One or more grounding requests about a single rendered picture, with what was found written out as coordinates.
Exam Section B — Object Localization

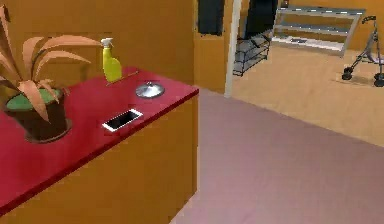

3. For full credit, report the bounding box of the orange leaved potted plant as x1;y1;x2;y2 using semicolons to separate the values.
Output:
0;4;102;144

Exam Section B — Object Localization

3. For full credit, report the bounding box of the thin orange pencil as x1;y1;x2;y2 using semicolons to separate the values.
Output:
105;70;140;87

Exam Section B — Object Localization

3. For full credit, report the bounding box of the black wire shelf rack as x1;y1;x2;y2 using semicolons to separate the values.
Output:
232;32;273;77

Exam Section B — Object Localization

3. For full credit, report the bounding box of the grey metal shelf unit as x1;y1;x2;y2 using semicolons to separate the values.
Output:
271;5;367;58

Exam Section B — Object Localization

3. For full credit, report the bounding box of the red topped orange cabinet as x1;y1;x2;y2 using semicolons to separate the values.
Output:
0;66;200;224

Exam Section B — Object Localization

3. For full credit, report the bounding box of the black television set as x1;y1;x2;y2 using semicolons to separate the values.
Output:
244;0;279;40

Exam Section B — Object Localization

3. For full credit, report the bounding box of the silver round lid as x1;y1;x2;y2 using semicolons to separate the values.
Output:
135;80;166;100

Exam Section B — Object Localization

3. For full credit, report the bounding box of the black wall picture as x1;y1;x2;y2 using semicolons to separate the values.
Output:
197;0;226;37

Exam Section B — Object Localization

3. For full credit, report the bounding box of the grey wheeled walker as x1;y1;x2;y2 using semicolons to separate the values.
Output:
341;15;384;88

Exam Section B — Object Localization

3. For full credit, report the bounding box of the yellow spray bottle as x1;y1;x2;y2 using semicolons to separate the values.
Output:
100;37;123;83

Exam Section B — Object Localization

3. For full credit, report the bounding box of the white framed black phone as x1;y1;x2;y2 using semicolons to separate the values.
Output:
101;108;144;133

